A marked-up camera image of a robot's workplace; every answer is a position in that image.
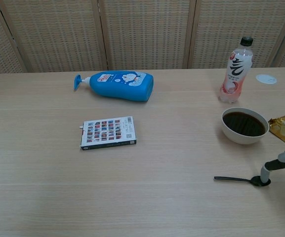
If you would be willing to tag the black plastic spoon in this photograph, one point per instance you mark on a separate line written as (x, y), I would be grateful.
(231, 179)

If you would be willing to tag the white bowl with dark inside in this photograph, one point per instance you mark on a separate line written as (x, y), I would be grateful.
(233, 135)

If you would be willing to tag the pink drink bottle black cap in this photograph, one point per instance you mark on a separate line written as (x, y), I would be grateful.
(233, 74)

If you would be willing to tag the blue pump lotion bottle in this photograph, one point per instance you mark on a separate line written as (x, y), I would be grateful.
(122, 86)

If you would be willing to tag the white round coaster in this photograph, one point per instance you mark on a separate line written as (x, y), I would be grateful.
(265, 79)

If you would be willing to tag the white picture-grid card box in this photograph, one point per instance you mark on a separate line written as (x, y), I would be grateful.
(107, 132)

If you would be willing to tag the woven folding screen wooden frame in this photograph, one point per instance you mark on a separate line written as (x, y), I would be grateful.
(142, 34)

